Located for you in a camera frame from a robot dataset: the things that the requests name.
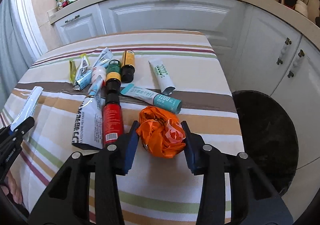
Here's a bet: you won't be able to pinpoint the grey curtain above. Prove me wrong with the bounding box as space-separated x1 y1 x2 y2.
1 0 34 108

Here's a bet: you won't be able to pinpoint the black trash bin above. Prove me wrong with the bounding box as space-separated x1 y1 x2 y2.
232 90 299 196

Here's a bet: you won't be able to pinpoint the red spray can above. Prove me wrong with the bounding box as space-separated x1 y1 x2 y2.
103 93 124 147

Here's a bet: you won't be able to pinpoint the light blue white wrapper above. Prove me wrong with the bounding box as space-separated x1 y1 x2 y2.
73 47 113 90

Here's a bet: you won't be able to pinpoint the teal white tube box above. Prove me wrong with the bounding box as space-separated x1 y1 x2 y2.
120 83 182 114

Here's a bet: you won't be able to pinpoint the white blue packaging bag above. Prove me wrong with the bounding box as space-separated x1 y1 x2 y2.
72 75 103 150

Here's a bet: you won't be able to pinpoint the orange plastic bag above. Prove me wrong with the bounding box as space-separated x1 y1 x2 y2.
136 106 186 159

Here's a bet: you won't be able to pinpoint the yellow label black bottle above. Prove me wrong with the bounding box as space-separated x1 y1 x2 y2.
120 50 135 83

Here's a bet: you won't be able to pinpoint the green yellow black bottle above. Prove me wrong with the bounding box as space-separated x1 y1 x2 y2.
105 59 121 95

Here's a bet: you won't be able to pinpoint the person's left hand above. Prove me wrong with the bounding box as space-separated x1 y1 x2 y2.
1 171 23 204

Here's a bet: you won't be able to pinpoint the white kitchen cabinets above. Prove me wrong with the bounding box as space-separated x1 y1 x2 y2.
48 0 319 122

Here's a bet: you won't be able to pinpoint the white appliance base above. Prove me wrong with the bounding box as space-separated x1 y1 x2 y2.
295 0 309 17

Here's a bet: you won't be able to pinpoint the striped tablecloth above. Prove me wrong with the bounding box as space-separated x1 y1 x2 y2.
0 29 245 225

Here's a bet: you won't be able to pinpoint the small white yogurt bottle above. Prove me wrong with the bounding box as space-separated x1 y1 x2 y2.
91 66 106 83

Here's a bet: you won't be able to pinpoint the white pouch blue text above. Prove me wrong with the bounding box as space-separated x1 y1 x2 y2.
10 86 43 131

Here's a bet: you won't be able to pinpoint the white green tube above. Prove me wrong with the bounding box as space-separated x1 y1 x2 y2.
149 60 176 96

